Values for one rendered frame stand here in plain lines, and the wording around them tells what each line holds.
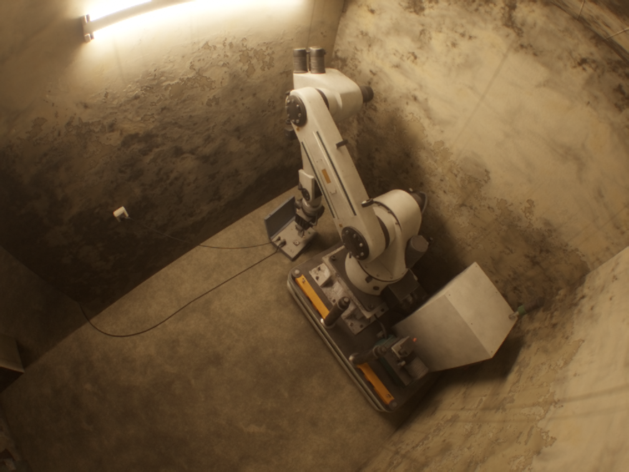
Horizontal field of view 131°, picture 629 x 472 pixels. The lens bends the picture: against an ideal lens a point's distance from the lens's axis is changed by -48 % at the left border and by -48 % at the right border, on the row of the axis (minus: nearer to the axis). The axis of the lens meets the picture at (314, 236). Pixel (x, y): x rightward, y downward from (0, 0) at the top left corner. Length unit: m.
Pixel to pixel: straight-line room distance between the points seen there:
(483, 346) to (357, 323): 0.95
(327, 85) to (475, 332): 1.55
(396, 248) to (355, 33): 1.51
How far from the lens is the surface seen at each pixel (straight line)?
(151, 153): 1.77
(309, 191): 1.95
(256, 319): 2.33
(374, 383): 2.00
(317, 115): 1.41
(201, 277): 2.52
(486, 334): 1.65
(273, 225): 2.51
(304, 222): 2.20
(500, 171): 1.83
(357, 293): 1.82
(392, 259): 1.64
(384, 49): 1.98
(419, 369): 1.83
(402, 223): 1.55
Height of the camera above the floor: 2.26
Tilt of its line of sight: 57 degrees down
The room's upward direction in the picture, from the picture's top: 16 degrees clockwise
